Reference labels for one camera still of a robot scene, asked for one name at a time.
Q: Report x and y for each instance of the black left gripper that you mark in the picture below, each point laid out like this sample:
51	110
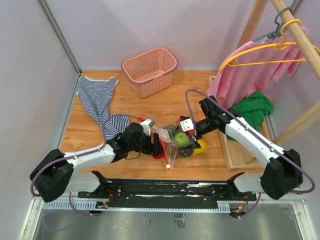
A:
156	148

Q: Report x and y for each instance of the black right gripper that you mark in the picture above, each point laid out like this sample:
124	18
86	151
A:
195	144

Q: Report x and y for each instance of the clear zip top bag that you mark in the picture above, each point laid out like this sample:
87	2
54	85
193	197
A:
171	151

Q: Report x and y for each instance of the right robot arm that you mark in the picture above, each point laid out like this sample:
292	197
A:
281	167

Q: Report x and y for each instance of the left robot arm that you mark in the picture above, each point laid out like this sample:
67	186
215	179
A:
60	173

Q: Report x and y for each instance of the fake yellow lemon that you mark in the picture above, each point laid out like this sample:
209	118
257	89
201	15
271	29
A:
203	147

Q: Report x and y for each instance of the fake dark purple fruit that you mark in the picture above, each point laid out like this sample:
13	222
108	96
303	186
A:
186	152

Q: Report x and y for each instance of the fake green lime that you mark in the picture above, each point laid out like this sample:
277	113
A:
181	140

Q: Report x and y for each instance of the green tank top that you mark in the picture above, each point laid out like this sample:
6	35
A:
254	108

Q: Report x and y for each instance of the pink plastic basket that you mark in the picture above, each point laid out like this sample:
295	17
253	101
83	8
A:
150	72

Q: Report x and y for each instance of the blue white striped shirt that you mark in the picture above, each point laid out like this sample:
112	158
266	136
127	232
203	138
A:
96	97

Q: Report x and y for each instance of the pink shirt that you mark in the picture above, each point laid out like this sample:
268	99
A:
232	84

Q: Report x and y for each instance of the yellow clothes hanger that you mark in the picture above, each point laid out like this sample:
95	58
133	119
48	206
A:
266	51

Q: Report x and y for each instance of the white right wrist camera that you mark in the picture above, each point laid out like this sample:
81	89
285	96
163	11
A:
187	126

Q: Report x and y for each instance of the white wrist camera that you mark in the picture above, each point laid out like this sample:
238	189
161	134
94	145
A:
187	126
145	125

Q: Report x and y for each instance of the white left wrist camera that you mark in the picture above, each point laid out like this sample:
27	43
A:
145	125

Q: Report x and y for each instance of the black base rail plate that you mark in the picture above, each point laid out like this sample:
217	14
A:
166	194

